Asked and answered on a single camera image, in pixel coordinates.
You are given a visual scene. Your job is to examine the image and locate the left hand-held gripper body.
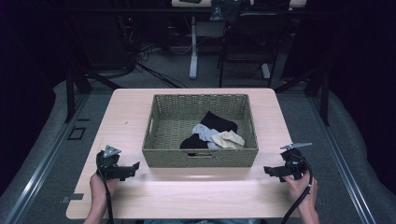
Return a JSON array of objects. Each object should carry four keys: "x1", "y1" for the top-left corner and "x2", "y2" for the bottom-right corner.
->
[{"x1": 95, "y1": 145, "x2": 134, "y2": 182}]

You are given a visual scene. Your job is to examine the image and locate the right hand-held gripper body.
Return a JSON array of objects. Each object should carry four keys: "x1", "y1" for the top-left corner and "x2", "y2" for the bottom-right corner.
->
[{"x1": 278, "y1": 142, "x2": 313, "y2": 183}]

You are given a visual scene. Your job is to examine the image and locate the beige cloth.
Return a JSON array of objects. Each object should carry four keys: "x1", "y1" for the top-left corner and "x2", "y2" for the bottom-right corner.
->
[{"x1": 210, "y1": 130, "x2": 246, "y2": 149}]

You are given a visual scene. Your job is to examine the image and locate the green woven basket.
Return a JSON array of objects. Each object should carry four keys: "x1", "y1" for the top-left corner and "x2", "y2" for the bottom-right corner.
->
[{"x1": 141, "y1": 93, "x2": 260, "y2": 169}]

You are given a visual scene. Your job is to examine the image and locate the black cloth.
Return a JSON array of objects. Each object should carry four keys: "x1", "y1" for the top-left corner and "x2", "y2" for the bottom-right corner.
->
[
  {"x1": 200, "y1": 110, "x2": 239, "y2": 134},
  {"x1": 179, "y1": 133, "x2": 209, "y2": 150}
]

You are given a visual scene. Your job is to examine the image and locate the grey cloth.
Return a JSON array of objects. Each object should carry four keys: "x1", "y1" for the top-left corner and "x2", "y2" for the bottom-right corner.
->
[{"x1": 191, "y1": 123, "x2": 224, "y2": 150}]

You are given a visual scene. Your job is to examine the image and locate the person's left hand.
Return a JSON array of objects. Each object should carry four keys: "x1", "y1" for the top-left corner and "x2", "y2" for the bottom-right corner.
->
[{"x1": 90, "y1": 172, "x2": 120, "y2": 203}]

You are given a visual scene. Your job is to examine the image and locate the person's right hand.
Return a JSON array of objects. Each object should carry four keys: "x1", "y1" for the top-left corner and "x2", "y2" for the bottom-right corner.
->
[{"x1": 282, "y1": 173, "x2": 319, "y2": 207}]

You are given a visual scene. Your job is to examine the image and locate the black floor plate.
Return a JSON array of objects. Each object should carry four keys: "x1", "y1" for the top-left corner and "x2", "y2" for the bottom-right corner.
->
[{"x1": 66, "y1": 125, "x2": 88, "y2": 141}]

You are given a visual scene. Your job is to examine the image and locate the grey floor tape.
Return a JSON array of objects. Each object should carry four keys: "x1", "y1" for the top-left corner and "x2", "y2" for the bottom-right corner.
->
[{"x1": 61, "y1": 192, "x2": 85, "y2": 204}]

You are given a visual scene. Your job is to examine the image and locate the black metal stand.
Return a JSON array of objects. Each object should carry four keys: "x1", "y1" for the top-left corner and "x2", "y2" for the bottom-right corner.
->
[
  {"x1": 62, "y1": 59, "x2": 123, "y2": 124},
  {"x1": 273, "y1": 61, "x2": 332, "y2": 127}
]

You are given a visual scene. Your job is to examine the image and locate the white desk foot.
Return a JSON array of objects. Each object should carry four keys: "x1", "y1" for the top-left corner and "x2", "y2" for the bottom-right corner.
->
[{"x1": 261, "y1": 63, "x2": 272, "y2": 80}]

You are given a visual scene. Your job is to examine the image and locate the white desk leg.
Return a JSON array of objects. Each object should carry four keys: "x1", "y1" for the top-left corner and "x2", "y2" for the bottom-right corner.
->
[{"x1": 189, "y1": 15, "x2": 200, "y2": 80}]

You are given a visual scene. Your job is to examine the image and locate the black chair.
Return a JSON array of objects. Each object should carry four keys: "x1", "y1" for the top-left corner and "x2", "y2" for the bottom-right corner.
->
[{"x1": 217, "y1": 10, "x2": 291, "y2": 89}]

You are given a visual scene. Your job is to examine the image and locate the white background desk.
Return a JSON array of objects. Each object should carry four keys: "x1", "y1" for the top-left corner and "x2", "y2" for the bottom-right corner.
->
[{"x1": 171, "y1": 0, "x2": 308, "y2": 9}]

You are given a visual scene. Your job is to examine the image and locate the dark bag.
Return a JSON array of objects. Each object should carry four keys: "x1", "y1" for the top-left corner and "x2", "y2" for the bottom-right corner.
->
[{"x1": 208, "y1": 0, "x2": 245, "y2": 23}]

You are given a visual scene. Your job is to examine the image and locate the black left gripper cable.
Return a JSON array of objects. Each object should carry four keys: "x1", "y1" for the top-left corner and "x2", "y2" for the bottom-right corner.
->
[{"x1": 96, "y1": 151, "x2": 115, "y2": 224}]

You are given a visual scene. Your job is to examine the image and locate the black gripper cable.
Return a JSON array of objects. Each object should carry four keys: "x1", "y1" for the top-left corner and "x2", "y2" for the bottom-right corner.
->
[
  {"x1": 96, "y1": 151, "x2": 115, "y2": 224},
  {"x1": 280, "y1": 154, "x2": 314, "y2": 224}
]

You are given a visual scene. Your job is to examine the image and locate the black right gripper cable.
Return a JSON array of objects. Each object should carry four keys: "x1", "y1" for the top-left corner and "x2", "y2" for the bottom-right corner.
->
[{"x1": 280, "y1": 154, "x2": 314, "y2": 224}]

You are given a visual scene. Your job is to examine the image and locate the metal floor rail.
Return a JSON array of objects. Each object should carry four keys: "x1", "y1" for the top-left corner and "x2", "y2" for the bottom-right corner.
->
[
  {"x1": 307, "y1": 94, "x2": 378, "y2": 224},
  {"x1": 3, "y1": 92, "x2": 92, "y2": 224}
]

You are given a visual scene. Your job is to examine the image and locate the bundle of floor cables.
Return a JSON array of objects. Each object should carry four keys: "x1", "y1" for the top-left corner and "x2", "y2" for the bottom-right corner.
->
[{"x1": 115, "y1": 15, "x2": 189, "y2": 90}]

